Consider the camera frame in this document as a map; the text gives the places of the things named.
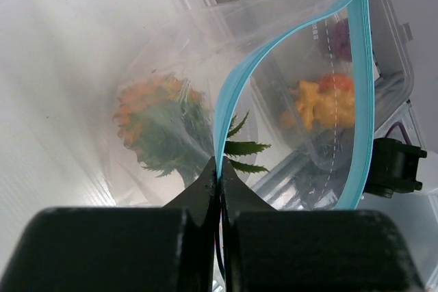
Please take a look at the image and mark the orange toy pumpkin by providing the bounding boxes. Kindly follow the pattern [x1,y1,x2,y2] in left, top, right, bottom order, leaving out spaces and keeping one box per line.
[319,73,355,92]

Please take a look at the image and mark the toy pineapple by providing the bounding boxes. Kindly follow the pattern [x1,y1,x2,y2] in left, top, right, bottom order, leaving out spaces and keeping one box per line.
[112,72,273,178]

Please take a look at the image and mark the purple toy onion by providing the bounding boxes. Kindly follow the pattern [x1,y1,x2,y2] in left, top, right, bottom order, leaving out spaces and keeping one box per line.
[331,18,352,62]

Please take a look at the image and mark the yellow toy squash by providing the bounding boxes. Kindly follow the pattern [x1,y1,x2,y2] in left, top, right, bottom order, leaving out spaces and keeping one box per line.
[292,80,355,131]

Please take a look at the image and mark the clear plastic food container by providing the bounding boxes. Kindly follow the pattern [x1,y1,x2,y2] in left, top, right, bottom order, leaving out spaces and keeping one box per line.
[222,0,417,135]

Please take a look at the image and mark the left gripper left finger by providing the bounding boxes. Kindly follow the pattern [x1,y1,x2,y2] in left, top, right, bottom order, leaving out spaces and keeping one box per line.
[1,160,217,291]

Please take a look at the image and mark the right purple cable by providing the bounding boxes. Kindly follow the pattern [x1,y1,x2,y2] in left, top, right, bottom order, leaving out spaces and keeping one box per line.
[385,121,417,146]

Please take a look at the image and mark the clear zip top bag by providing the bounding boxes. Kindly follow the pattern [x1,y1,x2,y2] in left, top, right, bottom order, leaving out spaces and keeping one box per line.
[108,0,374,210]

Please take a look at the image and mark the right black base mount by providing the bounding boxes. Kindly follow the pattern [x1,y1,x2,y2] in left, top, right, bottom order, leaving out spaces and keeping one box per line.
[363,137,427,198]

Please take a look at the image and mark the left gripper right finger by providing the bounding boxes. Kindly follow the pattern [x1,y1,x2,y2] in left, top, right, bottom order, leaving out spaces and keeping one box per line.
[220,159,424,291]

